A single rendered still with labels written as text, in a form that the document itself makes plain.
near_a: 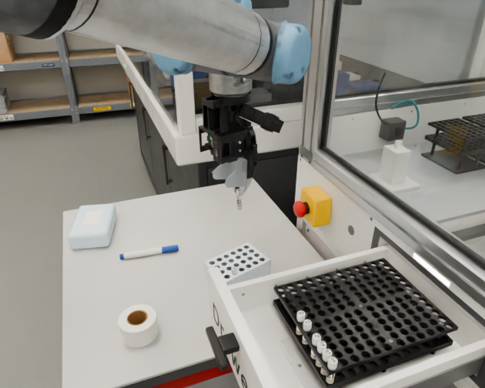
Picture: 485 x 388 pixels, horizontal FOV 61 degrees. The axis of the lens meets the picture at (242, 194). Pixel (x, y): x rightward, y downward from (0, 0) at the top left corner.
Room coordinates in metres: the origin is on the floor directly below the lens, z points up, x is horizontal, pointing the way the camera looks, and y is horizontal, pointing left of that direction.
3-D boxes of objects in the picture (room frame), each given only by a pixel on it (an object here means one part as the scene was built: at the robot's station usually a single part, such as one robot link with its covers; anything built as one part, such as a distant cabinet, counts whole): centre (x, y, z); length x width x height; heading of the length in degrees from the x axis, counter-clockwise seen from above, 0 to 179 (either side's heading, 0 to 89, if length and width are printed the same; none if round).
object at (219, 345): (0.40, 0.03, 0.91); 0.07 x 0.04 x 0.01; 21
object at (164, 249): (0.79, 0.22, 0.77); 0.14 x 0.02 x 0.02; 105
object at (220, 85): (0.72, 0.02, 1.19); 0.08 x 0.08 x 0.05
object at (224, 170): (0.74, 0.03, 1.01); 0.06 x 0.03 x 0.09; 127
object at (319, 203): (0.82, -0.17, 0.88); 0.07 x 0.05 x 0.07; 21
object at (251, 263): (0.72, 0.01, 0.78); 0.12 x 0.08 x 0.04; 127
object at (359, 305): (0.48, -0.19, 0.87); 0.22 x 0.18 x 0.06; 111
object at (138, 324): (0.55, 0.19, 0.78); 0.07 x 0.07 x 0.04
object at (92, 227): (0.88, 0.38, 0.78); 0.15 x 0.10 x 0.04; 8
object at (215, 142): (0.72, 0.03, 1.11); 0.09 x 0.08 x 0.12; 127
